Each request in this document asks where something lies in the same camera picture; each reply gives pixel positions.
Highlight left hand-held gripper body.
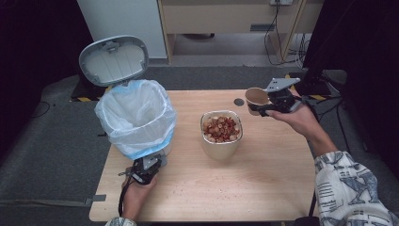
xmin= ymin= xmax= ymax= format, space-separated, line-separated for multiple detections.
xmin=119 ymin=153 xmax=168 ymax=186

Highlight person's right hand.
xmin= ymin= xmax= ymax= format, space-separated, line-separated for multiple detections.
xmin=265 ymin=89 xmax=321 ymax=138

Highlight pile of dried fruit snacks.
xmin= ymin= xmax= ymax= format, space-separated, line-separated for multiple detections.
xmin=202 ymin=115 xmax=242 ymax=144

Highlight black stand base hazard tape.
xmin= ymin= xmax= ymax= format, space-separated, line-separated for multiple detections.
xmin=70 ymin=74 xmax=118 ymax=103
xmin=284 ymin=72 xmax=333 ymax=102

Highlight dark round object under desk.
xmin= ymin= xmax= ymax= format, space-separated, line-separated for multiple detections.
xmin=183 ymin=33 xmax=216 ymax=40

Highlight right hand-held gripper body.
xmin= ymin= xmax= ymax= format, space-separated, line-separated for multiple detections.
xmin=264 ymin=77 xmax=304 ymax=114

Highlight black curtain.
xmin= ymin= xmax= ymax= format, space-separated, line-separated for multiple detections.
xmin=302 ymin=0 xmax=399 ymax=180
xmin=0 ymin=0 xmax=106 ymax=161

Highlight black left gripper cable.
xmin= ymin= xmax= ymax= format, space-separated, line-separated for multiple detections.
xmin=118 ymin=178 xmax=132 ymax=218

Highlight light wooden desk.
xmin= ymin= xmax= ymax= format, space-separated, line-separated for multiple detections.
xmin=156 ymin=0 xmax=326 ymax=66

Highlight white cabinet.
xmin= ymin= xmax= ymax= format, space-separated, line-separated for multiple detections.
xmin=76 ymin=0 xmax=168 ymax=60

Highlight translucent plastic trash bag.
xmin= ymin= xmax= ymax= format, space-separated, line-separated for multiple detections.
xmin=93 ymin=79 xmax=178 ymax=161

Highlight thin black floor cable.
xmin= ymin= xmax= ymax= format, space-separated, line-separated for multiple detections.
xmin=30 ymin=101 xmax=56 ymax=120

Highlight white and grey trash can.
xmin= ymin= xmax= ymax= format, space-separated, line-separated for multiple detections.
xmin=78 ymin=35 xmax=177 ymax=167

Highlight grey table bracket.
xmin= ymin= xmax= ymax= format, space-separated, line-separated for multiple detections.
xmin=84 ymin=194 xmax=107 ymax=207

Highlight person's left hand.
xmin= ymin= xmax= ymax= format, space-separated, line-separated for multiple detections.
xmin=120 ymin=175 xmax=158 ymax=207

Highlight black hanging cables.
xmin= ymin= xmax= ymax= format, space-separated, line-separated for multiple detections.
xmin=263 ymin=0 xmax=310 ymax=67

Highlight brown paper cup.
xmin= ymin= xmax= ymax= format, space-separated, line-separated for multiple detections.
xmin=244 ymin=87 xmax=273 ymax=117

